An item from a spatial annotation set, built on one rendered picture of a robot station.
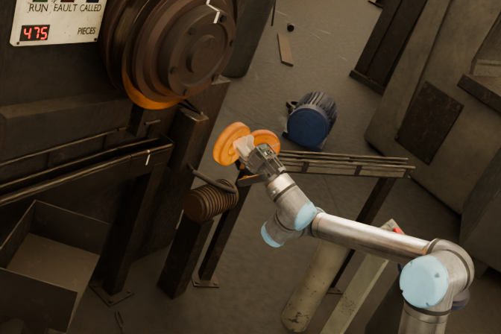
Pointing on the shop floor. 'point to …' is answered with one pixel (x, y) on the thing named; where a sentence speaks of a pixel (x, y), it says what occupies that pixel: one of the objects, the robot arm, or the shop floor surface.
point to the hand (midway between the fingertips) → (234, 139)
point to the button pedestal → (354, 293)
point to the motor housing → (193, 234)
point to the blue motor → (312, 121)
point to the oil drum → (253, 19)
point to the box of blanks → (484, 220)
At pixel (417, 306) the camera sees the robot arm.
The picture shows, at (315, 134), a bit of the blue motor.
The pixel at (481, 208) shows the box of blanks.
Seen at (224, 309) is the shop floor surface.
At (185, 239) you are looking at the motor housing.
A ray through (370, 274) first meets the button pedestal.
